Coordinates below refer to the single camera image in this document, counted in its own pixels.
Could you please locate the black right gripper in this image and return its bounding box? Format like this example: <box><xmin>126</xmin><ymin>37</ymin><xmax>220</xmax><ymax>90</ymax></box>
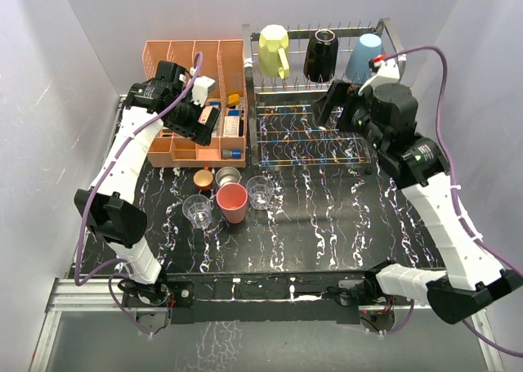
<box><xmin>311</xmin><ymin>80</ymin><xmax>388</xmax><ymax>154</ymax></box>

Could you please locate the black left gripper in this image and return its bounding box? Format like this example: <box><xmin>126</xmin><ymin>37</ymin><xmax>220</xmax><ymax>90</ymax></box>
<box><xmin>164</xmin><ymin>93</ymin><xmax>218</xmax><ymax>146</ymax></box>

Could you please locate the stainless steel cup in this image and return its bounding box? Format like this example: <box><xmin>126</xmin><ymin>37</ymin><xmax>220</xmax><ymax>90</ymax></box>
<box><xmin>215</xmin><ymin>167</ymin><xmax>241</xmax><ymax>188</ymax></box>

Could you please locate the small orange mug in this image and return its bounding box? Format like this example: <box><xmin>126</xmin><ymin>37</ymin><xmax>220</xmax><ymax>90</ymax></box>
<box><xmin>193</xmin><ymin>168</ymin><xmax>214</xmax><ymax>191</ymax></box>

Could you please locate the pink plastic cup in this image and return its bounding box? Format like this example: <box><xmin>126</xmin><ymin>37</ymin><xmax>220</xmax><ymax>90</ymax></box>
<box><xmin>217</xmin><ymin>183</ymin><xmax>248</xmax><ymax>224</ymax></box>

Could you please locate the clear ribbed glass cup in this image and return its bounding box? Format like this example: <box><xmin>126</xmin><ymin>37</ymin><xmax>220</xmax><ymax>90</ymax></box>
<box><xmin>246</xmin><ymin>176</ymin><xmax>274</xmax><ymax>210</ymax></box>

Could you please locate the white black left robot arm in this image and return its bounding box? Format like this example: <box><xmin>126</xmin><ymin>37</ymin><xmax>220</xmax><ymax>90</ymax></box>
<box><xmin>74</xmin><ymin>53</ymin><xmax>220</xmax><ymax>306</ymax></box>

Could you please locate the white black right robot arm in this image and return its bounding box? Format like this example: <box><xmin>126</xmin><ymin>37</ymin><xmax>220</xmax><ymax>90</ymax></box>
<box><xmin>311</xmin><ymin>80</ymin><xmax>522</xmax><ymax>324</ymax></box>

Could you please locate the stainless steel dish rack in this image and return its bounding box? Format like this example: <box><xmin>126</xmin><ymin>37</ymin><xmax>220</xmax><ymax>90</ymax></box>
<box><xmin>240</xmin><ymin>16</ymin><xmax>408</xmax><ymax>175</ymax></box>

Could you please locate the white red printed box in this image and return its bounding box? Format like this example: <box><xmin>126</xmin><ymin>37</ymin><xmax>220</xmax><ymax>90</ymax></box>
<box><xmin>222</xmin><ymin>115</ymin><xmax>241</xmax><ymax>137</ymax></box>

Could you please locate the yellow black small object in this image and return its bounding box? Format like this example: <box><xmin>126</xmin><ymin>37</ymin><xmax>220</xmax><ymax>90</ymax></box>
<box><xmin>227</xmin><ymin>94</ymin><xmax>240</xmax><ymax>107</ymax></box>

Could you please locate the blue grey cylinder battery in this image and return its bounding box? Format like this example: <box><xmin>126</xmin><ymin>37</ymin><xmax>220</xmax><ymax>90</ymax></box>
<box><xmin>221</xmin><ymin>149</ymin><xmax>242</xmax><ymax>160</ymax></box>

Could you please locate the black glossy cup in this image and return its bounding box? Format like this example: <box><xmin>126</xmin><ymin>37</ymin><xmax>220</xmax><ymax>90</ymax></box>
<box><xmin>303</xmin><ymin>29</ymin><xmax>338</xmax><ymax>83</ymax></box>

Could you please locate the orange plastic file organizer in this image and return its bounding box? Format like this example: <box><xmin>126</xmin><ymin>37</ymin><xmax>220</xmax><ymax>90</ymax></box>
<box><xmin>141</xmin><ymin>39</ymin><xmax>248</xmax><ymax>169</ymax></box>

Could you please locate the yellow faceted mug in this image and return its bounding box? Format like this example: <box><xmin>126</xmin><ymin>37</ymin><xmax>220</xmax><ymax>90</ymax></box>
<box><xmin>258</xmin><ymin>25</ymin><xmax>290</xmax><ymax>79</ymax></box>

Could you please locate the light blue cup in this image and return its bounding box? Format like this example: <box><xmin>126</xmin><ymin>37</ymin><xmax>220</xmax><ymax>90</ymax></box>
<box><xmin>346</xmin><ymin>34</ymin><xmax>382</xmax><ymax>84</ymax></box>

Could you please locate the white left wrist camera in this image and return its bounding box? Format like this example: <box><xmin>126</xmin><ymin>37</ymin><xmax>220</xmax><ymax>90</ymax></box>
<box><xmin>191</xmin><ymin>76</ymin><xmax>216</xmax><ymax>106</ymax></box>

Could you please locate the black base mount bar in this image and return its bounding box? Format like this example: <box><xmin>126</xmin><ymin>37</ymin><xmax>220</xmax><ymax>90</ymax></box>
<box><xmin>118</xmin><ymin>271</ymin><xmax>395</xmax><ymax>330</ymax></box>

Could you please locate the aluminium frame rail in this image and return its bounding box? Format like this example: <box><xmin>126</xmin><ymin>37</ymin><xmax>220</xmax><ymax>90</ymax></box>
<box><xmin>31</xmin><ymin>279</ymin><xmax>505</xmax><ymax>371</ymax></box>

